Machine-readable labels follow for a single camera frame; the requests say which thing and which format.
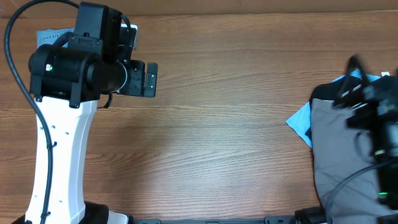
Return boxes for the light blue denim jeans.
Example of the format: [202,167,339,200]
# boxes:
[36,28,74,48]

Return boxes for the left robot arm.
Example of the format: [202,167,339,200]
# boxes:
[18,2,158,223]

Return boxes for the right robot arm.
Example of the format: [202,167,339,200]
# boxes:
[287,55,397,223]

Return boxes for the black folded garment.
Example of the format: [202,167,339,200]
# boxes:
[304,75,398,144]

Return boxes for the light blue folded shirt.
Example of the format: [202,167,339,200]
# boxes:
[286,69,381,148]

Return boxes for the grey folded trousers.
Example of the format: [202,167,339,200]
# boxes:
[311,99,397,224]

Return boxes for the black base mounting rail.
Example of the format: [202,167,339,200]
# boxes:
[134,215,295,224]

